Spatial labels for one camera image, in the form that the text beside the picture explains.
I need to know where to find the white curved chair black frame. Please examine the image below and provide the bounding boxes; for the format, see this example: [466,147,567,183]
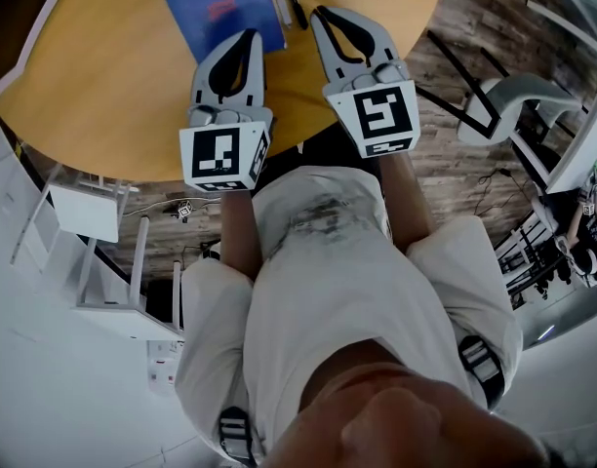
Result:
[415,29,595,148]

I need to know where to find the person's neck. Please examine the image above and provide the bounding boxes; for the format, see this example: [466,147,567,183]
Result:
[298,337,458,411]

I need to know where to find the white square stool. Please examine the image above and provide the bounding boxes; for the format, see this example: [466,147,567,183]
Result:
[48,177,139,244]

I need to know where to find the black metal stand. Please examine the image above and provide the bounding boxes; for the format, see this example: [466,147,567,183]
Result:
[496,212,576,306]

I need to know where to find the black harness strap with buckle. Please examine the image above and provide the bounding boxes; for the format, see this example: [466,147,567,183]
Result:
[458,334,505,409]
[218,406,259,468]

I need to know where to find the white floor cable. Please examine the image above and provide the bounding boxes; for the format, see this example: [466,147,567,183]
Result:
[122,195,221,218]

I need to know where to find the white table with legs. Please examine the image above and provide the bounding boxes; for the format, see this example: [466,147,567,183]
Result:
[72,214,185,341]

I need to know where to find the round wooden table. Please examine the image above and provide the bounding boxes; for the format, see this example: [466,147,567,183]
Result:
[0,0,449,184]

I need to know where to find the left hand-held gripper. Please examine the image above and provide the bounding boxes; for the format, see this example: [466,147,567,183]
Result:
[179,27,276,193]

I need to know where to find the person's white t-shirt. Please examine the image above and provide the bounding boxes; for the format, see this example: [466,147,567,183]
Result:
[174,165,524,468]

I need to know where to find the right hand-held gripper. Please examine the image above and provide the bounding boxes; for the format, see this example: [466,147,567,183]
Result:
[309,5,422,160]

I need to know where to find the person's right forearm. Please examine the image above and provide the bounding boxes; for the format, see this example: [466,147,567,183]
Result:
[378,151,439,255]

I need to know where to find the person's face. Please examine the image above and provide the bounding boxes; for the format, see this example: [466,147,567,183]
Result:
[263,382,548,468]

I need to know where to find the black marker pen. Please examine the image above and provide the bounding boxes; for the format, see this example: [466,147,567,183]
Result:
[277,0,310,31]

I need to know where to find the person's left forearm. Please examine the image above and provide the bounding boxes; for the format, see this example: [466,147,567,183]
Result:
[219,187,263,282]

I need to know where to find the black floor cable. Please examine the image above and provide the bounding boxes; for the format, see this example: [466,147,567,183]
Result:
[473,167,515,218]

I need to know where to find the person's black trousers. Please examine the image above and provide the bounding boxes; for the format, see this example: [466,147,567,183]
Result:
[266,123,381,175]

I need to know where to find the white wall socket panel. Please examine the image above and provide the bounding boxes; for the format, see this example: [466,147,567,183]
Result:
[146,341,181,395]

